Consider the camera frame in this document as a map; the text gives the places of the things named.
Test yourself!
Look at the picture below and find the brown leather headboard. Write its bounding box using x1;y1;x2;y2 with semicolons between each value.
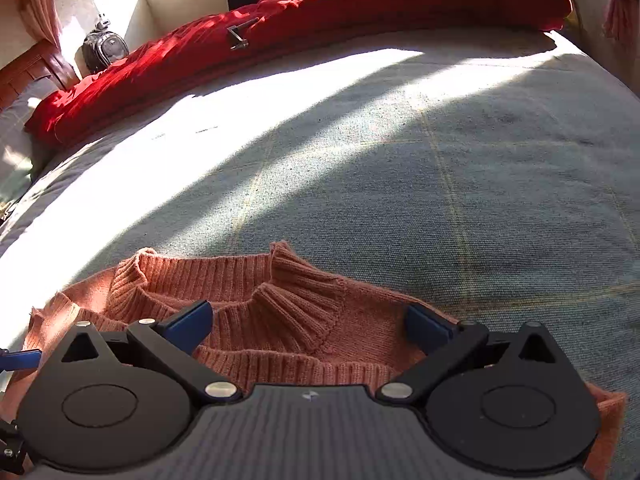
0;40;81;111

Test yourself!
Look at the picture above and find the pink fringed curtain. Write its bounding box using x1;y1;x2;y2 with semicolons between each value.
602;0;640;53
12;0;63;56

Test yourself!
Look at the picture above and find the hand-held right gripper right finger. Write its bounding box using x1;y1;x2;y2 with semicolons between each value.
375;304;563;403

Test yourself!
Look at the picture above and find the black bag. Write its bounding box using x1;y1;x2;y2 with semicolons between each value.
82;12;130;75

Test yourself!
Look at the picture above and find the orange knit sweater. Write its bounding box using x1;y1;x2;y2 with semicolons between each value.
7;241;628;480

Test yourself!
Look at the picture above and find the metal hex key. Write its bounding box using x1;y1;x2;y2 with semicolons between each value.
226;17;261;52

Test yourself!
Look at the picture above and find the red duvet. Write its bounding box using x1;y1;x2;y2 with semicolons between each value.
25;0;573;146

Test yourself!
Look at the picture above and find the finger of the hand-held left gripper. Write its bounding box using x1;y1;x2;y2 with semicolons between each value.
0;349;42;372
0;417;26;476

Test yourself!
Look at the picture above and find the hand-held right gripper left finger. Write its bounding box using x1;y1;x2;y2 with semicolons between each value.
60;300;241;403

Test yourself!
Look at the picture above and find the grey plaid pillow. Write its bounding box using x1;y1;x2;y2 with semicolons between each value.
0;77;51;201

